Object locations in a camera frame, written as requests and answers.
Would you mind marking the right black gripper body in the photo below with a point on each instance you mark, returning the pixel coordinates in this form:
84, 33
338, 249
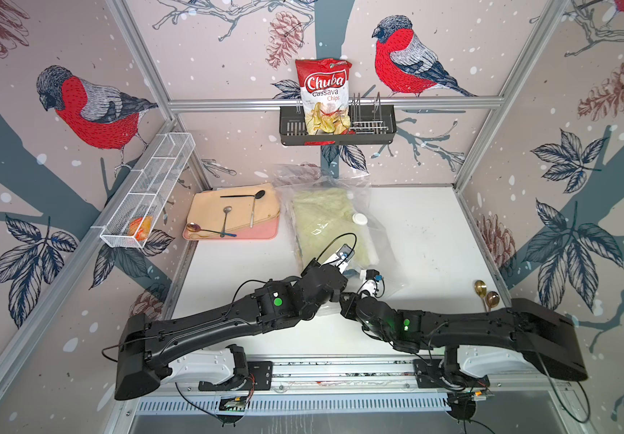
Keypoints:
352, 311

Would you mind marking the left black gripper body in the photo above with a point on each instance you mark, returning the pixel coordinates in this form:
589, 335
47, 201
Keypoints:
336, 295

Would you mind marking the green fleece blanket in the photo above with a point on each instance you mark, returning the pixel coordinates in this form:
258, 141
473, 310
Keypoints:
323, 223

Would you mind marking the clear plastic vacuum bag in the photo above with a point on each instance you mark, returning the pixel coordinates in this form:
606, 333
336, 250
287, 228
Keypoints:
291, 178

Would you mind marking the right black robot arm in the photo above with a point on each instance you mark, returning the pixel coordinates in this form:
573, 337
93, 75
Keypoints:
544, 338

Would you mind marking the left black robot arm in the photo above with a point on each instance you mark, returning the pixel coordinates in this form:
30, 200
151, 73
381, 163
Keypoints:
146, 348

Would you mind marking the red Chuba chips bag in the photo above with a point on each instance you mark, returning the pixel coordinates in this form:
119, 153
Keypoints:
324, 93

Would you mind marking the pink tray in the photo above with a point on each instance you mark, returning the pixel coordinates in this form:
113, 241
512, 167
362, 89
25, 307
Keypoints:
236, 230

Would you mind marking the black spoon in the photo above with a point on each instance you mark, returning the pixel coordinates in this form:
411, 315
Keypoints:
258, 195

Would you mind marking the gold spoon pair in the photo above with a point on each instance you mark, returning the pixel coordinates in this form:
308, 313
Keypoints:
490, 299

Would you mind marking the small silver spoon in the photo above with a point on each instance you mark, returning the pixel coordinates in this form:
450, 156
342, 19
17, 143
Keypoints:
226, 211

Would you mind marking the right circuit board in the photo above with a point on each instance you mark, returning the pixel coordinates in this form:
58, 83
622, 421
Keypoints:
463, 397

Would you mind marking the circuit board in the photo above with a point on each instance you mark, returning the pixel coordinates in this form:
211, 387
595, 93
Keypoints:
463, 397
233, 404

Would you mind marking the beige wooden cutting board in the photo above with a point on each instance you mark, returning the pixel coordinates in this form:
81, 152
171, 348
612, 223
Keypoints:
208, 209

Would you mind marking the left circuit board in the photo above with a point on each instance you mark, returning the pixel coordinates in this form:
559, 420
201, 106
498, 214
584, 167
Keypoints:
233, 404

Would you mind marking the orange item in basket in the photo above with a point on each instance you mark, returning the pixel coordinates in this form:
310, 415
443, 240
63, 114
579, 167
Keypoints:
139, 228

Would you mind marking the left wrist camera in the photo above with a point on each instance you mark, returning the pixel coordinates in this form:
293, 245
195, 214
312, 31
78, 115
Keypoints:
342, 257

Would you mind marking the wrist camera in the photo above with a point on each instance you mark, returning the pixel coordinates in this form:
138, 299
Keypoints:
372, 282
342, 257

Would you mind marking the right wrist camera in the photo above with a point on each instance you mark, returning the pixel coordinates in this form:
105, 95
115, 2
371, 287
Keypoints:
372, 282

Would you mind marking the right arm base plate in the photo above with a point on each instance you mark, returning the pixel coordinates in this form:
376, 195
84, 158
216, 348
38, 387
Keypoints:
430, 374

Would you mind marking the silver white-handled spoon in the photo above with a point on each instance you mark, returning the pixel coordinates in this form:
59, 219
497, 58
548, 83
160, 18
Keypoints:
253, 210

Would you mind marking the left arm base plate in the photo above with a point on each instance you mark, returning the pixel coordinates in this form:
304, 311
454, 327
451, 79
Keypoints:
256, 376

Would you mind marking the dark grey wall rack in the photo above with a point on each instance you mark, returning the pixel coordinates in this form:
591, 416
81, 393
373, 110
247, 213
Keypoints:
359, 124

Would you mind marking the white wire basket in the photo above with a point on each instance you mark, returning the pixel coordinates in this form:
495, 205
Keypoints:
151, 190

